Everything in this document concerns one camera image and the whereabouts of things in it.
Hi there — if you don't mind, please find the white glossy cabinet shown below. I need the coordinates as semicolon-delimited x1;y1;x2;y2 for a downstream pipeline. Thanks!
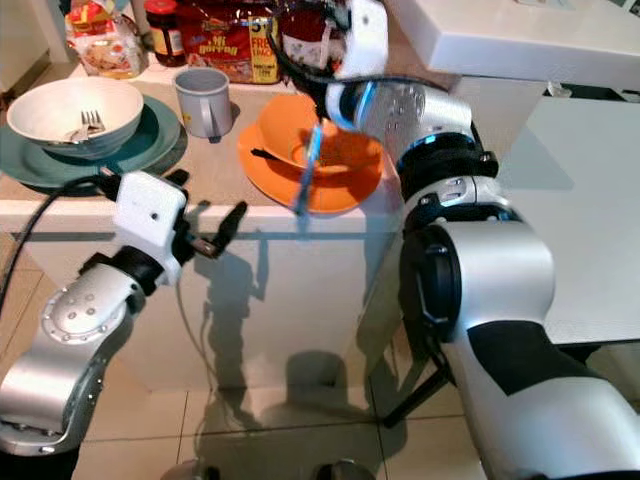
385;0;640;181

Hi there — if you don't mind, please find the black utensil handle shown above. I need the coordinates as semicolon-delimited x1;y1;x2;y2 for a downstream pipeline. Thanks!
250;147;291;163

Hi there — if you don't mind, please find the grey mug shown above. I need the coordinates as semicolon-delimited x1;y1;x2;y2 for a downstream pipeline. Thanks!
173;66;233;139

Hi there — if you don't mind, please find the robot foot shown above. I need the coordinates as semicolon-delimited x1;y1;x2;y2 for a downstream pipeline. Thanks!
310;458;373;480
160;458;211;480

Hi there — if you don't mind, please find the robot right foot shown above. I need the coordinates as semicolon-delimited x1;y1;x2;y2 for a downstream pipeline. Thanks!
310;458;373;480

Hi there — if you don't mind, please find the red instant noodle multipack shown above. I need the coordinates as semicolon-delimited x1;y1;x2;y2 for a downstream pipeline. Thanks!
175;0;281;85

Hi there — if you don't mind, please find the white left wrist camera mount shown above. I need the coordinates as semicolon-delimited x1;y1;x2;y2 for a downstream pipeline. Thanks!
112;170;190;292

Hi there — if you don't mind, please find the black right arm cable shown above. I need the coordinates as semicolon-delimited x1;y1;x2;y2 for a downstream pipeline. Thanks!
268;5;421;91

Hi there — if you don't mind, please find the dark jar red lid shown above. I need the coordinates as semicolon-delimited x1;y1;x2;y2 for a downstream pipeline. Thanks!
144;0;183;68

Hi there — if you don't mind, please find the orange plate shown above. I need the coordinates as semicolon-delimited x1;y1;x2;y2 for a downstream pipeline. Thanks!
237;120;383;215

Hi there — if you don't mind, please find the dark red food package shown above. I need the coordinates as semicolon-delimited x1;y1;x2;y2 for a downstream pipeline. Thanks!
278;0;346;71

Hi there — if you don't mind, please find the silver metal fork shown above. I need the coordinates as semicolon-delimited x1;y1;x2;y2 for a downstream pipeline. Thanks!
68;108;106;143

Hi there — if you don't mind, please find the colourful snack bag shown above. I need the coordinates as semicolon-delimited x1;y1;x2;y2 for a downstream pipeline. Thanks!
65;0;146;80

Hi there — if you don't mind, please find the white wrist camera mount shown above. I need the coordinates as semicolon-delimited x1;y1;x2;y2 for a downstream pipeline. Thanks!
325;0;391;128
112;170;190;292

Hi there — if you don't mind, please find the orange bowl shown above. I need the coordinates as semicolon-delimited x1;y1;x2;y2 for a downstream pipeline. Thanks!
257;93;383;176

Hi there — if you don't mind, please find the white counter cabinet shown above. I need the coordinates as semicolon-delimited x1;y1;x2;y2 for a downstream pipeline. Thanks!
0;60;411;393

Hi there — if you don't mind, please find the teal plate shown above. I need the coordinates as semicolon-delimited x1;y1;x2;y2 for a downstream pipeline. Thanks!
0;97;183;189

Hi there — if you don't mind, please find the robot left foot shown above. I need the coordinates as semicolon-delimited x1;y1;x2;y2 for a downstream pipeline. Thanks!
160;458;211;480

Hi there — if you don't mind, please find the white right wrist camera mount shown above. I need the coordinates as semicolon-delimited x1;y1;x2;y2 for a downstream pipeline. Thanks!
325;0;391;128

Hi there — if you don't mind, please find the white bowl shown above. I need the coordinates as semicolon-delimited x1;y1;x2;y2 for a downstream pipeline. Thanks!
7;76;146;161

